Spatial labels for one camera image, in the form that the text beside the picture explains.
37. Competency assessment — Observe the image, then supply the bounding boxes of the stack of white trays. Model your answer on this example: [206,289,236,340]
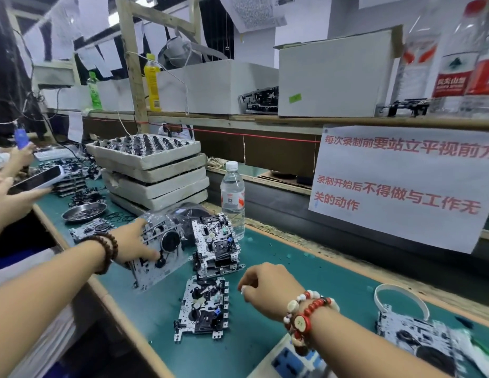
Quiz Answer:
[85,133,210,216]

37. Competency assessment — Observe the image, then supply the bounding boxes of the clear plastic bottle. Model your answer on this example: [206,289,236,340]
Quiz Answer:
[220,160,246,241]
[390,0,446,107]

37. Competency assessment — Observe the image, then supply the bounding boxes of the wooden post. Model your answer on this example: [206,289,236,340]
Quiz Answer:
[189,0,205,60]
[117,0,149,134]

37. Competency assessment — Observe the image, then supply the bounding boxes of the small green bottle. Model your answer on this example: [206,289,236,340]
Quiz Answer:
[87,70,104,111]

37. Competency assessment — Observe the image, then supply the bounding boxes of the grey round fan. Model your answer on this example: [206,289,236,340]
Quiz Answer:
[158,35,230,71]

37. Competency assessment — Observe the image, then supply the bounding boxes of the white paper sign red text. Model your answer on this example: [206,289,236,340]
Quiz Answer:
[308,125,489,255]

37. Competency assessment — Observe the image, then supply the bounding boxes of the brown bead bracelet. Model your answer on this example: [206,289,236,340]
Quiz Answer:
[81,232,119,275]

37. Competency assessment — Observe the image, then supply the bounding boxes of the black smartphone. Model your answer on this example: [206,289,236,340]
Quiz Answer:
[7,164,66,195]

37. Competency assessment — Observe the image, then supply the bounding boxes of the brown cardboard panel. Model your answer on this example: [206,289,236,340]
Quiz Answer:
[193,128,320,176]

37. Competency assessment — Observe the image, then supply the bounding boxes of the wooden shelf beam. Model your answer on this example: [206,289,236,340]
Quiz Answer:
[79,110,489,132]

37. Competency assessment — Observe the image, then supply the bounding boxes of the white blue power strip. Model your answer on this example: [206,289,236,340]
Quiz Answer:
[248,334,336,378]

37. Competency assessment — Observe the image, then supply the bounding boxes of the slanted wooden brace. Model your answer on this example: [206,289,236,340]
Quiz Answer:
[130,0,202,40]

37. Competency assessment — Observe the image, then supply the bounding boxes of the blue handheld tool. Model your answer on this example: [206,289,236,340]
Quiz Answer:
[13,127,30,150]

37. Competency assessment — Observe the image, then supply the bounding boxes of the white box green sticker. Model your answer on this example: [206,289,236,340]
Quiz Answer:
[276,26,405,119]

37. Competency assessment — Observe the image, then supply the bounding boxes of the clear plastic bag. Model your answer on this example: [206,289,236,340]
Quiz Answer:
[162,202,214,233]

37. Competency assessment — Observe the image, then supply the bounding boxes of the cluster of black wheels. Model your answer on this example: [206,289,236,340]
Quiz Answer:
[95,134,190,156]

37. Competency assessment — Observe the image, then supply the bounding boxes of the dark flat tray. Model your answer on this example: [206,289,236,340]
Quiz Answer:
[256,171,314,186]

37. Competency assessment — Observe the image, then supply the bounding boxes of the round metal bowl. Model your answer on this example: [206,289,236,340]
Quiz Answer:
[62,202,109,225]

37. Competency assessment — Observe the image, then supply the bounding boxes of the person's left hand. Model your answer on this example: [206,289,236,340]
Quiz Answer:
[111,218,160,265]

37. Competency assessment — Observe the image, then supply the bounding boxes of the person's right forearm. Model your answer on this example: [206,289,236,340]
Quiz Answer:
[308,307,450,378]

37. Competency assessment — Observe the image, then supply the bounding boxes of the red white bead bracelet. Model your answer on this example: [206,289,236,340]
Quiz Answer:
[282,289,340,355]

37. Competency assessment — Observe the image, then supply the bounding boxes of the black conveyor belt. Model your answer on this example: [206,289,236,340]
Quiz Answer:
[205,173,489,308]

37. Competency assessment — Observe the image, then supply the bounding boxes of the wooden table edge strip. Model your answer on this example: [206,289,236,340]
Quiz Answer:
[32,202,175,378]

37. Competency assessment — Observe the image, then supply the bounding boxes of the white green-stained cloth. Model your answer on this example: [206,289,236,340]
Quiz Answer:
[453,327,489,378]

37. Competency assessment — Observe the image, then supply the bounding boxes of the red cord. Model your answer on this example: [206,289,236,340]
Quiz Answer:
[193,128,320,145]

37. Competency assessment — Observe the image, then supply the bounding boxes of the white tape ring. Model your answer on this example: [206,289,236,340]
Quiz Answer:
[374,283,431,321]

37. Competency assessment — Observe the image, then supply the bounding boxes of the dark metal device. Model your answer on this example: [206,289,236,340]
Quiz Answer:
[376,98,430,119]

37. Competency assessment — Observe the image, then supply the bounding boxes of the person's right hand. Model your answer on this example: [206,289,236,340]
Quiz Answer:
[238,262,309,322]

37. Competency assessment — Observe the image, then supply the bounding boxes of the white cardboard box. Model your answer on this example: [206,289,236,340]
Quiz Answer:
[40,82,123,113]
[156,59,279,115]

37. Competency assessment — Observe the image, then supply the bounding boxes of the yellow plastic bottle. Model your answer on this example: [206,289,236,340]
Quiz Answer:
[144,52,163,113]

